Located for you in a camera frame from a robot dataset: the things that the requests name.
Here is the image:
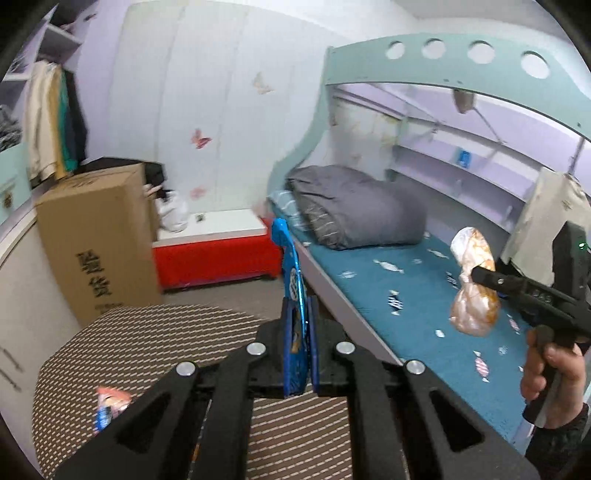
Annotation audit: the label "orange clear plastic bag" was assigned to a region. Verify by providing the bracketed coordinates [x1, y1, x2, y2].
[450, 227, 501, 337]

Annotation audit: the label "blue snack wrapper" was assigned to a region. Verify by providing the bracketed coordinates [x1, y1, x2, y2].
[271, 218, 320, 397]

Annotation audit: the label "person's right hand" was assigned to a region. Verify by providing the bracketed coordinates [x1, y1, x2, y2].
[520, 329, 586, 429]

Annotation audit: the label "red snack packet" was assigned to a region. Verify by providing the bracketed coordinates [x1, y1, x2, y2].
[94, 386, 132, 433]

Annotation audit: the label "hanging cream garment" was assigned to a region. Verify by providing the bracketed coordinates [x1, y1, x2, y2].
[500, 167, 590, 286]

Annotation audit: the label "brown patterned chair seat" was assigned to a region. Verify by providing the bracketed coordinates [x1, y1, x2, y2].
[32, 305, 353, 479]

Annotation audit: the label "teal quilted mattress cover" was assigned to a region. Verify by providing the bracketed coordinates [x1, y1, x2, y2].
[291, 230, 532, 449]

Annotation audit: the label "red covered bench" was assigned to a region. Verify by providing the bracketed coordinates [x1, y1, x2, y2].
[152, 209, 281, 291]

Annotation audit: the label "large cardboard box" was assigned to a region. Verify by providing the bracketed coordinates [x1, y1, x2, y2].
[35, 164, 161, 327]

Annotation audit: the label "white plastic bag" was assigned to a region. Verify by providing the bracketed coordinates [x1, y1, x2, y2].
[155, 190, 189, 233]

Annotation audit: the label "grey folded duvet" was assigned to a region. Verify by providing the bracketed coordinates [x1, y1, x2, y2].
[287, 165, 427, 250]

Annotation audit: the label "striped blue pillow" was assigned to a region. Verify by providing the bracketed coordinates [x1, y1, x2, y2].
[269, 190, 308, 232]

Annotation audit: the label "hanging clothes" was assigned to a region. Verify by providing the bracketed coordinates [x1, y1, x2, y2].
[23, 60, 87, 185]

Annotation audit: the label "lilac shelf wardrobe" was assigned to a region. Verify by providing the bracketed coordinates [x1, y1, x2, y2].
[1, 1, 98, 224]

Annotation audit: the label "teal bunk bed frame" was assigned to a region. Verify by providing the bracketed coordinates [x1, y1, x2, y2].
[266, 32, 591, 455]

